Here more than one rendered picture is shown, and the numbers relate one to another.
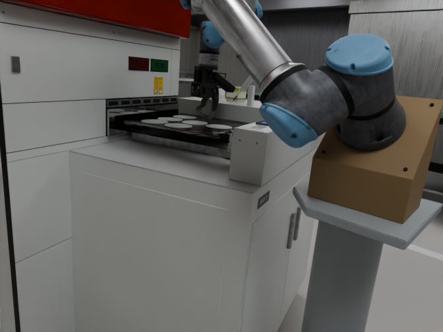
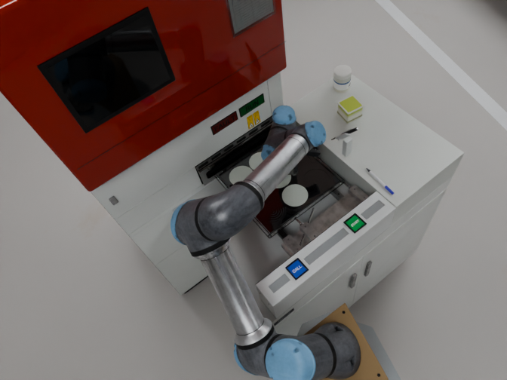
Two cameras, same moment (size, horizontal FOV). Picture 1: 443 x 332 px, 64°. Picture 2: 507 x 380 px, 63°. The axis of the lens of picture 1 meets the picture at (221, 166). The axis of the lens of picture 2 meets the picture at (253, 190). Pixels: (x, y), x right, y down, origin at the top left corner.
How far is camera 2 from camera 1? 136 cm
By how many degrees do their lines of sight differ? 51
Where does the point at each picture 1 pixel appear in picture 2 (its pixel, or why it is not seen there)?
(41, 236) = (167, 250)
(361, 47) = (284, 368)
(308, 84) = (253, 360)
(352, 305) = not seen: outside the picture
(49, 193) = (165, 233)
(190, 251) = not seen: hidden behind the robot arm
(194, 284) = not seen: hidden behind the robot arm
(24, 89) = (125, 206)
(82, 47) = (161, 155)
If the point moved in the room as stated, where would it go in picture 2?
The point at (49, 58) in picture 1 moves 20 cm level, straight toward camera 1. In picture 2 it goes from (136, 180) to (125, 230)
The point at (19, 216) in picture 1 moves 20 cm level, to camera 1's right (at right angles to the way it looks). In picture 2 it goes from (149, 250) to (185, 268)
